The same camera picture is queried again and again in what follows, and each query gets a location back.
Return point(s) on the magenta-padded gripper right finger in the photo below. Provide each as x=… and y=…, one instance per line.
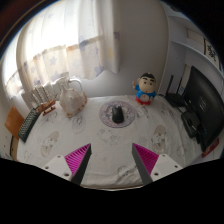
x=148, y=160

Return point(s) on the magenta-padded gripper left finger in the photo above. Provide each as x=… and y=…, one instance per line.
x=76, y=160

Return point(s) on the black computer mouse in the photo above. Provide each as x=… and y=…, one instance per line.
x=117, y=114

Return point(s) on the round purple printed mouse pad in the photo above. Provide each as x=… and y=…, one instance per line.
x=106, y=115

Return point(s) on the white printed tablecloth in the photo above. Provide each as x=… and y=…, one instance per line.
x=110, y=146

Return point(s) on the small black box device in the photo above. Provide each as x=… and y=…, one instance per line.
x=190, y=123

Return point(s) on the black keyboard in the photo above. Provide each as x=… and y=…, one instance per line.
x=29, y=125

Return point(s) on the large white conch shell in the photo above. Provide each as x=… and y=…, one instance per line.
x=72, y=100

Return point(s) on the wooden model sailing ship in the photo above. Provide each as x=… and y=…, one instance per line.
x=46, y=107

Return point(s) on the red paper packet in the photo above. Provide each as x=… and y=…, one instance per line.
x=210, y=148

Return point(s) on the black router with antennas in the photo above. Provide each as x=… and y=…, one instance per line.
x=175, y=99

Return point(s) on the cartoon boy figurine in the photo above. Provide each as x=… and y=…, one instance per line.
x=146, y=90

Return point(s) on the orange wooden chair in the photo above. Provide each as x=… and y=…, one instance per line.
x=14, y=121

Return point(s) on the black monitor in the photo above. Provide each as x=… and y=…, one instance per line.
x=206, y=106

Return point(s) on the white shelf unit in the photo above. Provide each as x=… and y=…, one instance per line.
x=176, y=56

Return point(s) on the white star-print curtain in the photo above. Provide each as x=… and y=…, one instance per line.
x=73, y=43

